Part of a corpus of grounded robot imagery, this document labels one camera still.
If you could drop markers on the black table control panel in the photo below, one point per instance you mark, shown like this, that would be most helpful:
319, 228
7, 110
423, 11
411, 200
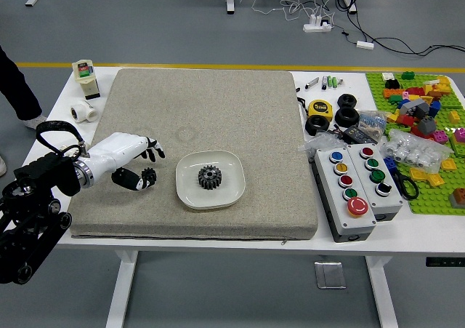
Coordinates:
445, 262

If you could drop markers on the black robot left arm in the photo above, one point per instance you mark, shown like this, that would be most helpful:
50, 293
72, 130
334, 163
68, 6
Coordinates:
32, 175

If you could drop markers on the small white floor adapter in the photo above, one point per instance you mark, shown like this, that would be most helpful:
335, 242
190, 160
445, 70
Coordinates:
364, 45

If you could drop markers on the big black gear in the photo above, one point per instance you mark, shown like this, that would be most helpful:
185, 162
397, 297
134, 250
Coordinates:
210, 178

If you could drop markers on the cream switch box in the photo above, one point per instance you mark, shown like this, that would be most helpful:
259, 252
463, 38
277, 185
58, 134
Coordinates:
86, 82

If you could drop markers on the green brick baseplate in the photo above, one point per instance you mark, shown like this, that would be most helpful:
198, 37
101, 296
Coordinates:
432, 197

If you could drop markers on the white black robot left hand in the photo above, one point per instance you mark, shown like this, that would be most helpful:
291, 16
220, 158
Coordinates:
112, 150

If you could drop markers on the white square plate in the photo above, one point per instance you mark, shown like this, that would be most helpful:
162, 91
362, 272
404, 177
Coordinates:
225, 193

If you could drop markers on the white power strip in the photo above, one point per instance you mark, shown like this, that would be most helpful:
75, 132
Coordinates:
316, 26

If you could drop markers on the yellow toy brick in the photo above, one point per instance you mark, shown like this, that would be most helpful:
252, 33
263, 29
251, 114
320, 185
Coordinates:
455, 117
419, 174
436, 179
448, 164

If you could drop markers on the white pipe tee fitting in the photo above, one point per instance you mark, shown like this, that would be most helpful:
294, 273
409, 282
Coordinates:
84, 112

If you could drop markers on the small black gear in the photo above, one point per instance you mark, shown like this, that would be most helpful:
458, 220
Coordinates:
150, 176

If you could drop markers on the green toy brick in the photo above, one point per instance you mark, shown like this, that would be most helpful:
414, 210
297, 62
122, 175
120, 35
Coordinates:
408, 75

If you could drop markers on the black power adapter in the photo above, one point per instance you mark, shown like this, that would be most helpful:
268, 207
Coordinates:
361, 133

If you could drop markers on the blue toy brick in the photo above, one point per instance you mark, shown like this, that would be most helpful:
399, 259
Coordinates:
434, 108
390, 163

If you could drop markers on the black scissors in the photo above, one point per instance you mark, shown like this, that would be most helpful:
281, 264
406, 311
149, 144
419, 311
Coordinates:
406, 186

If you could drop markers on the person's white shoe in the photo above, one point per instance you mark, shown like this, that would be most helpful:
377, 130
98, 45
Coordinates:
36, 122
2, 166

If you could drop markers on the yellow tape measure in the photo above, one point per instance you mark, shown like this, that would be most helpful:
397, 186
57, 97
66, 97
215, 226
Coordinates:
320, 110

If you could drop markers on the five-button grey control box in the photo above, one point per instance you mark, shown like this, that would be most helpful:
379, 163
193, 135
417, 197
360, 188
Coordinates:
345, 197

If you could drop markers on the silver floor plate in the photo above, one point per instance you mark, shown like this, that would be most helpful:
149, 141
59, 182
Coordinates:
330, 275

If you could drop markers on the four-button grey control box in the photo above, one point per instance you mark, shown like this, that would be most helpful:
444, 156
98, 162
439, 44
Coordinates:
381, 197

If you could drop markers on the bag of blue-white parts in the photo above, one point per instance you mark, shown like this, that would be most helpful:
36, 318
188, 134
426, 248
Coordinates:
372, 120

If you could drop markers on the bag of white parts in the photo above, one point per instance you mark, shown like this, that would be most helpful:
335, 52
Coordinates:
414, 151

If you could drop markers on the empty clear plastic bag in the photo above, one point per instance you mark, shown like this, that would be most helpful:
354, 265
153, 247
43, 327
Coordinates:
319, 142

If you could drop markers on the pink toy brick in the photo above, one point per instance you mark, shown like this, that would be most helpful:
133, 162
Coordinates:
459, 135
440, 136

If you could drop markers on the orange grey toy brick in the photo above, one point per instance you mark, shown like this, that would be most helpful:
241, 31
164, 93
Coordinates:
457, 198

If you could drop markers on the person's leg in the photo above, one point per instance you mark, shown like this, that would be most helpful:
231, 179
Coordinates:
16, 88

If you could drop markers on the small black plastic nut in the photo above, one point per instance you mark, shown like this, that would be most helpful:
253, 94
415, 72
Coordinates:
347, 101

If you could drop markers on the black toy brick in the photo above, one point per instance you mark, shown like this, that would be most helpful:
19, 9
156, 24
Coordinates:
392, 84

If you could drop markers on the grey white toy brick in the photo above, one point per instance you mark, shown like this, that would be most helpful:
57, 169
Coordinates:
416, 107

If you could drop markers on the grey-brown cushion mat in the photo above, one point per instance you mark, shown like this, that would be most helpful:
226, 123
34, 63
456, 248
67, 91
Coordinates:
203, 110

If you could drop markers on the black silver small tool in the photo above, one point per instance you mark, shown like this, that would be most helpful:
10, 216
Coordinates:
324, 82

